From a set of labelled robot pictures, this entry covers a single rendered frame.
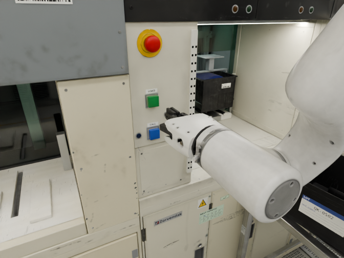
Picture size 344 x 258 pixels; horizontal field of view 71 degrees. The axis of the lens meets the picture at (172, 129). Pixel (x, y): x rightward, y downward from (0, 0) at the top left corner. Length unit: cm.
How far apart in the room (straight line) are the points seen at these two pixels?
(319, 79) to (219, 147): 16
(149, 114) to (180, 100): 10
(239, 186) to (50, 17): 47
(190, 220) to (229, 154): 67
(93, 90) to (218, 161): 37
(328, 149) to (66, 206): 75
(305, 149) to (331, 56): 17
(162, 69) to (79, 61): 21
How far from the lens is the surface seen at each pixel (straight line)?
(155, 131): 70
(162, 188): 84
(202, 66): 175
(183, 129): 45
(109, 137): 67
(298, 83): 30
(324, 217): 93
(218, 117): 139
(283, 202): 35
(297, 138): 42
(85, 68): 60
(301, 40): 117
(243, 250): 130
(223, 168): 36
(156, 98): 66
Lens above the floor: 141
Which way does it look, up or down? 25 degrees down
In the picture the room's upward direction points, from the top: straight up
